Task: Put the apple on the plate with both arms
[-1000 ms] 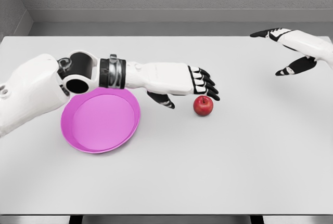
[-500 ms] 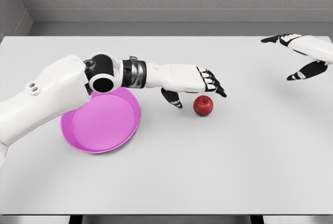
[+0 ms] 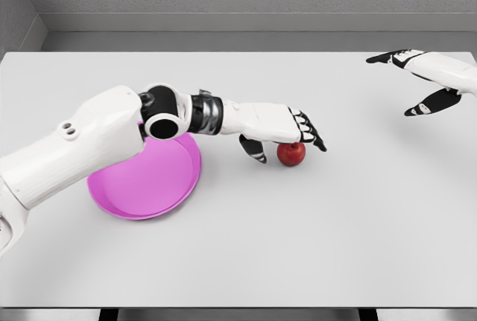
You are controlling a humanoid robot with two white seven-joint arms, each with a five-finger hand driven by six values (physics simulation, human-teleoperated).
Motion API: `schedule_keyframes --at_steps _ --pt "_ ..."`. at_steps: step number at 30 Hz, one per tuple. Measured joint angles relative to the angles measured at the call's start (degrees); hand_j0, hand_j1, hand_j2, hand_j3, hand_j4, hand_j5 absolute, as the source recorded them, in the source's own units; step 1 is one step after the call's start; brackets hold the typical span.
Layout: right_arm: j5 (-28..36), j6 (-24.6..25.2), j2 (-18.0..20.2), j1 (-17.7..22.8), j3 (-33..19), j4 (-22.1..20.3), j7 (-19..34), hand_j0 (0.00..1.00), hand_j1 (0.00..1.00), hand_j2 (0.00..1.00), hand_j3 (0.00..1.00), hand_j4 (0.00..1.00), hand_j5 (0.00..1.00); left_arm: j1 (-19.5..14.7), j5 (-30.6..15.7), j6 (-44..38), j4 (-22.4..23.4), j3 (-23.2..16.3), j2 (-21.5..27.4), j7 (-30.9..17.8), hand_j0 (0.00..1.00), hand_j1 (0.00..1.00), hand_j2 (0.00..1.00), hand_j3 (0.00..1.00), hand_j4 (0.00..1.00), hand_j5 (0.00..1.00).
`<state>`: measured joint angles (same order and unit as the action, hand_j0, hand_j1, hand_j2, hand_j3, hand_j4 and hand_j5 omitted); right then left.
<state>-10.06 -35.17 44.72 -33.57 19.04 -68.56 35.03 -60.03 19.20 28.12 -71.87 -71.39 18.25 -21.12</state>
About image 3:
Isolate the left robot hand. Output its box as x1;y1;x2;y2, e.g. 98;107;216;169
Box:
238;102;327;165

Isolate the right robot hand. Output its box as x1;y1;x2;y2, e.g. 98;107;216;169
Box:
365;48;471;117

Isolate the red apple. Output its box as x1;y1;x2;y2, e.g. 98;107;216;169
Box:
276;142;307;168

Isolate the pink plate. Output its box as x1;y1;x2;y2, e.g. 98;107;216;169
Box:
86;121;203;221

